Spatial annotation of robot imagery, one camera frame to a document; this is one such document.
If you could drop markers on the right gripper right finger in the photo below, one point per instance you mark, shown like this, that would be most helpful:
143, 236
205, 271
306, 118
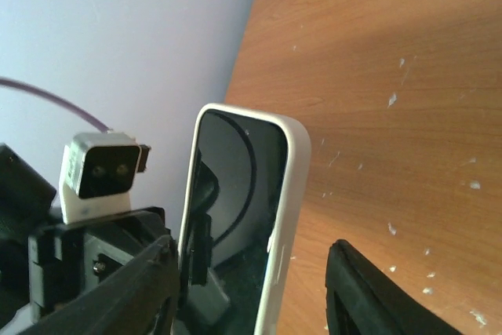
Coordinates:
361, 299

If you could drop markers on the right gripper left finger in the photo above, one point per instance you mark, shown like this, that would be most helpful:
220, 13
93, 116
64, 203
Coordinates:
139, 298

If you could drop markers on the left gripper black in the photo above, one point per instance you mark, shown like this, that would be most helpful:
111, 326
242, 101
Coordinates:
68, 260

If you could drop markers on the white phone case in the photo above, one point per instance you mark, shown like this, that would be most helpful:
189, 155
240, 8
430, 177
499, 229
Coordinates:
290, 213

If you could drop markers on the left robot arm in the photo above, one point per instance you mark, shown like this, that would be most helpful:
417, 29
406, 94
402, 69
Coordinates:
26, 206

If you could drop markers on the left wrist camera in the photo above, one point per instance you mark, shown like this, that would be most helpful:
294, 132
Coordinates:
97, 173

